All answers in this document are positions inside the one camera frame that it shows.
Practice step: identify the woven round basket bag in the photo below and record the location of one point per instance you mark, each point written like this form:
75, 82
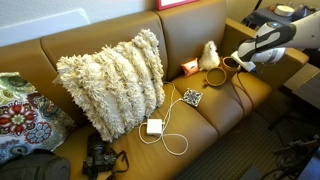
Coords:
216, 76

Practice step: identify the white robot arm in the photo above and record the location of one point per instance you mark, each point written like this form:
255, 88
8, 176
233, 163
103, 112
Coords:
286, 36

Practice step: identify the mustard leather couch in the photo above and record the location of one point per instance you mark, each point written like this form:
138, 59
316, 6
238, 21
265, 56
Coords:
200, 126

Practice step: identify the blue patterned tile coaster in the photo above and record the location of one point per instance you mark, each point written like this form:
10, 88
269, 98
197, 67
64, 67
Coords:
192, 97

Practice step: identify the white power adapter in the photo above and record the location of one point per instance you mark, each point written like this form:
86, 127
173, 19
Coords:
154, 126

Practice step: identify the orange wipes packet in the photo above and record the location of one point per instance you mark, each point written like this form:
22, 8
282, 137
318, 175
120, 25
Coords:
190, 67

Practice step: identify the cream shaggy pillow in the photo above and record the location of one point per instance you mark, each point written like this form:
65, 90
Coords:
110, 86

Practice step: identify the white fluffy plush toy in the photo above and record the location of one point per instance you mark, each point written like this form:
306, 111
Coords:
210, 56

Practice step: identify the red framed picture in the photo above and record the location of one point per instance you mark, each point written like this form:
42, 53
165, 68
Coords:
173, 2

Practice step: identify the floral patterned pillow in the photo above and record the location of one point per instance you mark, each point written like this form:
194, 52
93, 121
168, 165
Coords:
13, 85
20, 120

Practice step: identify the white round bowl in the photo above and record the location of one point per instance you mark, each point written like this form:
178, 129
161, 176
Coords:
284, 10

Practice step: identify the dark wooden table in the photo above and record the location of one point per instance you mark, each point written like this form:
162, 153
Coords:
310, 86

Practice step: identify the dark kettle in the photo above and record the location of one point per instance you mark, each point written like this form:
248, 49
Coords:
300, 11

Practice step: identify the black DSLR camera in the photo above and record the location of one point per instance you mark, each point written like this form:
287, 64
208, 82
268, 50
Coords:
98, 156

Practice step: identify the black camera bag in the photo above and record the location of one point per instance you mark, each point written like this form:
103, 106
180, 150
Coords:
33, 166

